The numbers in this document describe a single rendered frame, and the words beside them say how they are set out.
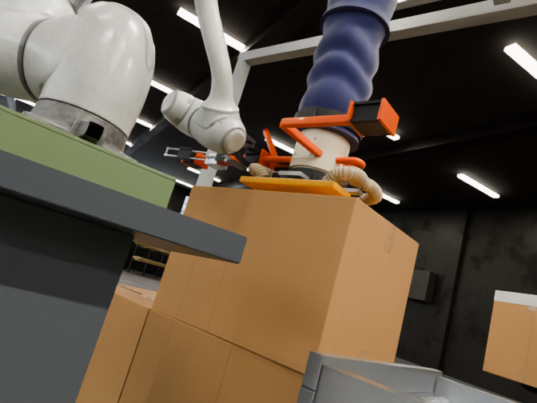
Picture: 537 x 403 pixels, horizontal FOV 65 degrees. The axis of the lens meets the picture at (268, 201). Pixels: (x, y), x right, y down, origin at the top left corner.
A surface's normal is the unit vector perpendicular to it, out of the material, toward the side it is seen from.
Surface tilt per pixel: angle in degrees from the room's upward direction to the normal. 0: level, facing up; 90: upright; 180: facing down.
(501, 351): 90
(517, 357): 90
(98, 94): 96
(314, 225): 90
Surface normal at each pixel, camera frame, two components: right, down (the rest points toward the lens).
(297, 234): -0.61, -0.33
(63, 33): -0.13, -0.37
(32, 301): 0.48, -0.05
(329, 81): -0.25, -0.53
